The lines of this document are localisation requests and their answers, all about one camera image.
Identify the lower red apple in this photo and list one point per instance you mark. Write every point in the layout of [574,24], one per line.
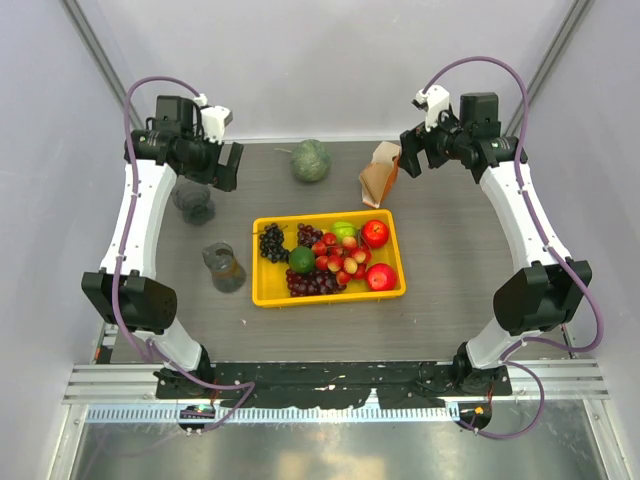
[381,277]

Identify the dark green lime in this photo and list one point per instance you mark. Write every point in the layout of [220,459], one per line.
[302,260]

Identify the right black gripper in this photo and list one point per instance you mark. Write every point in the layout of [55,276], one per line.
[414,141]

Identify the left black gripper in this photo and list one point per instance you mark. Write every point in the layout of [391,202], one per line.
[219,175]

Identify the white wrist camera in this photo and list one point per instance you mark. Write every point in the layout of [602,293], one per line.
[432,102]
[214,119]

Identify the black grape bunch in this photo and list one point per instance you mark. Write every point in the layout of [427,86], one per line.
[271,244]

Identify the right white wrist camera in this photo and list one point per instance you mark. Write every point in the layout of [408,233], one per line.
[432,102]

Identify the upper red apple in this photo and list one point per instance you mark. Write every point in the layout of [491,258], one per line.
[375,234]

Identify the red lychee cluster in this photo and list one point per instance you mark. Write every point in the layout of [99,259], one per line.
[342,260]

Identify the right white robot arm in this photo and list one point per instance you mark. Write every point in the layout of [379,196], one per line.
[544,291]

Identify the aluminium frame rail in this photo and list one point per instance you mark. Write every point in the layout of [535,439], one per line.
[127,392]

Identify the green netted melon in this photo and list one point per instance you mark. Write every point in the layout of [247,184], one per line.
[310,161]

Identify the yellow plastic fruit tray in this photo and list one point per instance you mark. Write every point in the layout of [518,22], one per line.
[269,289]

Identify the light green apple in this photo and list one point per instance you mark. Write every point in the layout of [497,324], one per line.
[342,229]

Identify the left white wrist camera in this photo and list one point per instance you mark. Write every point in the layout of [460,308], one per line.
[214,119]

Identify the small red grape bunch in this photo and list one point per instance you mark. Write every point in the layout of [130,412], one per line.
[308,235]

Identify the glass coffee carafe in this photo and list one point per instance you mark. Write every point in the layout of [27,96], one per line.
[227,273]

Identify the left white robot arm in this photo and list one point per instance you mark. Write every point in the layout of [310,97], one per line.
[184,139]

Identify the red apple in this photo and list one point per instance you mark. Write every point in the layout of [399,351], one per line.
[381,277]
[375,234]

